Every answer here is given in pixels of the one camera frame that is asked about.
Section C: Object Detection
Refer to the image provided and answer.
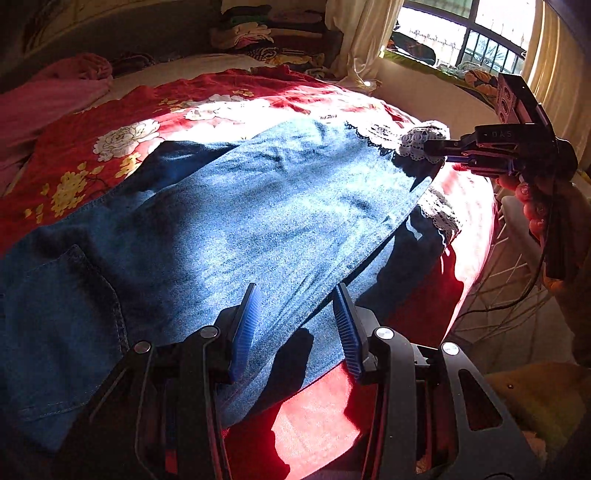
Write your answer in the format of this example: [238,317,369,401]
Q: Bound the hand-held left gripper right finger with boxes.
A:
[333,282,542,480]

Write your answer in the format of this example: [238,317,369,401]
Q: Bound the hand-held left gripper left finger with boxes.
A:
[60,282,264,480]

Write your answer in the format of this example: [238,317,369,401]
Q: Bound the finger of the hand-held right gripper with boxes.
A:
[443,154,486,176]
[423,130,483,156]

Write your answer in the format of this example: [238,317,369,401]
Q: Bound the blue jeans with lace hem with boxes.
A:
[0,117,464,455]

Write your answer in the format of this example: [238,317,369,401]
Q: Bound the person's right hand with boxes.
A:
[498,172,591,292]

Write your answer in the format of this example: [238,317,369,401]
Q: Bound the floral cloth on windowsill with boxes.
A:
[382,48,505,108]

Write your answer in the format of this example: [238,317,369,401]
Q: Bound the cream curtain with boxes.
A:
[526,0,591,158]
[325,0,406,92]

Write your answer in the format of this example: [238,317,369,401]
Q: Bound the barred window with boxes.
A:
[392,0,539,77]

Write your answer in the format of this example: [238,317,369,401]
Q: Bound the yellow cushion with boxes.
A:
[484,362,588,450]

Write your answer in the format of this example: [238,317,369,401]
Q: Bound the pile of folded clothes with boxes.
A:
[210,4,343,77]

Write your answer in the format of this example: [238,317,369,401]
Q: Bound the red floral blanket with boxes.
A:
[0,67,502,480]

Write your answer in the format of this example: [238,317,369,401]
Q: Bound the dark striped cloth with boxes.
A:
[110,52,160,78]

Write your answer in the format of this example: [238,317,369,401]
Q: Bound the pink blanket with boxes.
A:
[0,53,114,195]

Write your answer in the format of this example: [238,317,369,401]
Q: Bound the grey padded headboard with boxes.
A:
[0,0,222,93]

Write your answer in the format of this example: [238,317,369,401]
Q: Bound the white wire rack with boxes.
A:
[457,185,555,344]

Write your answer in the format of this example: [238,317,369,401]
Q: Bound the black cable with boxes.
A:
[455,240,550,325]

